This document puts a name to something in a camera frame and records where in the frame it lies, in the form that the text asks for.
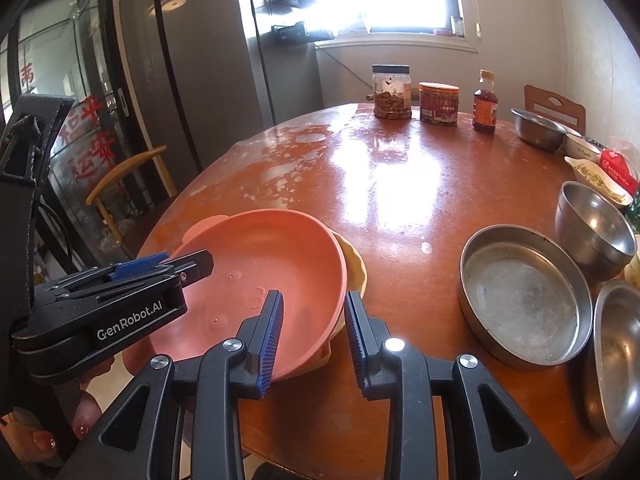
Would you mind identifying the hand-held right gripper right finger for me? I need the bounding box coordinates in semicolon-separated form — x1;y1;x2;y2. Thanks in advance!
344;290;576;480

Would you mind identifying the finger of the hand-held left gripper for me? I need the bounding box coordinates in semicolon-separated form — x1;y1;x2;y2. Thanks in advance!
165;249;216;288
106;253;172;283

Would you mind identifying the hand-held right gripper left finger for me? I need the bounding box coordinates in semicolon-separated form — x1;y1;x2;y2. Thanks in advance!
52;289;286;480

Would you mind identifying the yellow bowl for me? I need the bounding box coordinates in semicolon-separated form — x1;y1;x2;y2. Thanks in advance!
295;230;369;374

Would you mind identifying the pink pig-shaped plate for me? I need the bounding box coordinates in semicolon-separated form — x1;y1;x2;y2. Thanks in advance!
122;209;349;383

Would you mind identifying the person's left hand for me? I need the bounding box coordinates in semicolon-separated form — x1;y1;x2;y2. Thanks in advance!
0;355;127;466

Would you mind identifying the yellow wooden chair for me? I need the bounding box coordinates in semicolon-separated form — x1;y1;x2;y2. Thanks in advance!
85;145;179;247

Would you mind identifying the round steel pan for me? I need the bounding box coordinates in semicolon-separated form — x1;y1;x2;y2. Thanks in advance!
458;225;594;372

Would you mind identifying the glass door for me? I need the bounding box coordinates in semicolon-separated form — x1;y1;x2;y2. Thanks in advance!
0;0;128;266

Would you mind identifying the grey refrigerator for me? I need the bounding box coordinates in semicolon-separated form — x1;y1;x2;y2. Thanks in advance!
119;0;321;183

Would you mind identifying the clear jar with dark lid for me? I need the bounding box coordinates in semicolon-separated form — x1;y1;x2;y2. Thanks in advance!
370;64;413;120

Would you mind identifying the wide steel bowl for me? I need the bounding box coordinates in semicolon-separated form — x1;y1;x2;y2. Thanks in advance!
582;280;640;443

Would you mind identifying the deep steel bowl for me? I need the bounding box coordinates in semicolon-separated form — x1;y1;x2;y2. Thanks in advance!
554;181;638;281

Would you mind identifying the brown sauce bottle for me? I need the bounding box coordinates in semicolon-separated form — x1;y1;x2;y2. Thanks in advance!
472;69;498;135

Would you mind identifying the dark steel bowl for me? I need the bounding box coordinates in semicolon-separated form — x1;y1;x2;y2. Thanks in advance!
510;107;569;153

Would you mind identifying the white dish with food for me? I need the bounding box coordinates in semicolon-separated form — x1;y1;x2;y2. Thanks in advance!
564;156;633;209

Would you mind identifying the white ceramic bowl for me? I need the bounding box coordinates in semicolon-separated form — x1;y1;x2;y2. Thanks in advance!
562;127;604;161

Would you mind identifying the wooden chair back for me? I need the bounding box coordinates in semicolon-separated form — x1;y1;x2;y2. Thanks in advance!
523;85;586;133

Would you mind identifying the red packet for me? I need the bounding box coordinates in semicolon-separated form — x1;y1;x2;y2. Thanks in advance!
597;149;640;196

